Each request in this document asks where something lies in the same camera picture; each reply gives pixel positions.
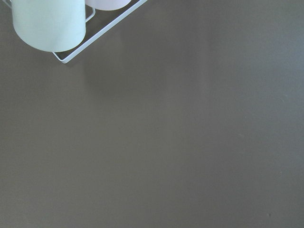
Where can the white cup rack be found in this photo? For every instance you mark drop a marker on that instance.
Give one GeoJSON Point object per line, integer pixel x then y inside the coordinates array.
{"type": "Point", "coordinates": [98, 22]}

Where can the pink cup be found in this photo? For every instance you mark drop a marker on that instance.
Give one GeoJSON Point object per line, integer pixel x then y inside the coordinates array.
{"type": "Point", "coordinates": [107, 5]}

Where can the mint green cup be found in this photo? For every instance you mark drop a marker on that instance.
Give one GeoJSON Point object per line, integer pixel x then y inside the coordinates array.
{"type": "Point", "coordinates": [50, 25]}

